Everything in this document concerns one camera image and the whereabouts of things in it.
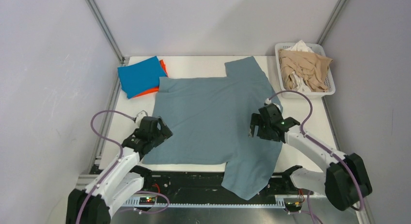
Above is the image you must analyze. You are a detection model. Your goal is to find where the grey-blue t shirt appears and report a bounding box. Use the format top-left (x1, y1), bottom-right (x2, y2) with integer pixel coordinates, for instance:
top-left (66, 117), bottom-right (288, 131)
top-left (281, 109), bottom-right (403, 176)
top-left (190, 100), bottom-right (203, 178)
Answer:
top-left (142, 57), bottom-right (283, 200)

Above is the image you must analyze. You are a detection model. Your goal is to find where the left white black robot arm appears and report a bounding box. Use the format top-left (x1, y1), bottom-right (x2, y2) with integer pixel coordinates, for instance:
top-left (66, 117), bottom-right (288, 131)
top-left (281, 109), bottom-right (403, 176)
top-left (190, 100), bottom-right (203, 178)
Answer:
top-left (65, 116), bottom-right (173, 224)

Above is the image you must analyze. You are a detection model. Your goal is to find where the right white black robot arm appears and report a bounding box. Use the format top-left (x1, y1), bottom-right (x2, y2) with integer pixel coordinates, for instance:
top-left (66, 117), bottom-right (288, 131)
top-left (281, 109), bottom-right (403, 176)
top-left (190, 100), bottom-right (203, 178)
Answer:
top-left (249, 104), bottom-right (373, 211)

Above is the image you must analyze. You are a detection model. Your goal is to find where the folded orange t shirt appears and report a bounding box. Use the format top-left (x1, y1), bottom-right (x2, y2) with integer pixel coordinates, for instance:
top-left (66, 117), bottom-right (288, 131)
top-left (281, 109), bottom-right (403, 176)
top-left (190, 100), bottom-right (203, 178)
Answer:
top-left (133, 60), bottom-right (168, 98)

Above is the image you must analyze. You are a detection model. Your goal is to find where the white t shirt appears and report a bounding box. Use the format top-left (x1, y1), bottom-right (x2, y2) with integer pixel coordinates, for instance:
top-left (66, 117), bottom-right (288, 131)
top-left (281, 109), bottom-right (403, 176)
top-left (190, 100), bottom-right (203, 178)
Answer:
top-left (285, 40), bottom-right (313, 92)

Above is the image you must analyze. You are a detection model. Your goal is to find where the folded blue t shirt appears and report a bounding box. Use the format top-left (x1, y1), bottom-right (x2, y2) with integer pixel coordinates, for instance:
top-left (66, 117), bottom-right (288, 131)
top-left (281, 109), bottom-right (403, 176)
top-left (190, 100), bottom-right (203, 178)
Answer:
top-left (117, 56), bottom-right (166, 99)

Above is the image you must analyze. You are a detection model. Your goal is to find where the white plastic laundry basket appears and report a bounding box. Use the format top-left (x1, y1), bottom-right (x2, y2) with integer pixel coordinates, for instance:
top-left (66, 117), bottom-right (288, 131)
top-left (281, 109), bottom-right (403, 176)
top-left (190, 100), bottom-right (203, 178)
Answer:
top-left (275, 42), bottom-right (335, 98)

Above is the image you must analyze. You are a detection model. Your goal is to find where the left controller board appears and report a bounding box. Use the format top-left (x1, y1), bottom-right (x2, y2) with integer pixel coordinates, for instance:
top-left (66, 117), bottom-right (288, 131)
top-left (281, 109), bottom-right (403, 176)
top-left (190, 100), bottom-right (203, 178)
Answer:
top-left (138, 196), bottom-right (157, 206)

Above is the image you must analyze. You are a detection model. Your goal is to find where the controller board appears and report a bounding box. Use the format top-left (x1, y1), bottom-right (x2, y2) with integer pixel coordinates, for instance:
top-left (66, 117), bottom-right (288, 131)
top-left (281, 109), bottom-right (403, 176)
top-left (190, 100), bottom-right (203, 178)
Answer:
top-left (138, 196), bottom-right (157, 206)
top-left (284, 202), bottom-right (303, 214)

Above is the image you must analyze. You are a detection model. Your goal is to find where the beige t shirt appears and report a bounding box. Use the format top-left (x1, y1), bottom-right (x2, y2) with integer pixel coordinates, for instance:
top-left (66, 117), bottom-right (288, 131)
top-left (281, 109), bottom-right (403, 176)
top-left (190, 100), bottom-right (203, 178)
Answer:
top-left (278, 49), bottom-right (333, 92)

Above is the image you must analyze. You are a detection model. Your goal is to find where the right controller board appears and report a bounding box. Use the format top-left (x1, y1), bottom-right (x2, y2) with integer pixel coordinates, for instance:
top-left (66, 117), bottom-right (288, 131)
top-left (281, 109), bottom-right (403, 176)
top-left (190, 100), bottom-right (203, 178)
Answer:
top-left (284, 202), bottom-right (303, 214)

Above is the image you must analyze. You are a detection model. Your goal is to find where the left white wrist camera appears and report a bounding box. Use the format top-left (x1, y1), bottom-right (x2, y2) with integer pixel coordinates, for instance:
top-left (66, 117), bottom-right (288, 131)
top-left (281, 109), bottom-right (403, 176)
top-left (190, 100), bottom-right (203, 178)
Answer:
top-left (134, 110), bottom-right (148, 126)

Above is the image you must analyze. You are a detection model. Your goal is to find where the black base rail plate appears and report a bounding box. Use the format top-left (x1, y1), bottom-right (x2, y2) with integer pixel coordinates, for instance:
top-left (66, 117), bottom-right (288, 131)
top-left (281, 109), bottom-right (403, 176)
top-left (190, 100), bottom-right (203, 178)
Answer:
top-left (125, 165), bottom-right (308, 208)

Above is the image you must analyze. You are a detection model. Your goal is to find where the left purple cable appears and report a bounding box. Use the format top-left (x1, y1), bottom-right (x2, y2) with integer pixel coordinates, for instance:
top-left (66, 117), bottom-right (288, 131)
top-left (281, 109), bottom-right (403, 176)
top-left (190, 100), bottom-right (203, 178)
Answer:
top-left (74, 110), bottom-right (142, 224)

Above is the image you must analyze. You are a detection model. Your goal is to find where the aluminium frame rail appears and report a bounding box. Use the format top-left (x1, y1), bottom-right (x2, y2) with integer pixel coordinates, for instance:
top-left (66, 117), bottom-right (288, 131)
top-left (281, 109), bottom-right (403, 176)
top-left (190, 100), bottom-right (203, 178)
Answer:
top-left (65, 174), bottom-right (375, 224)

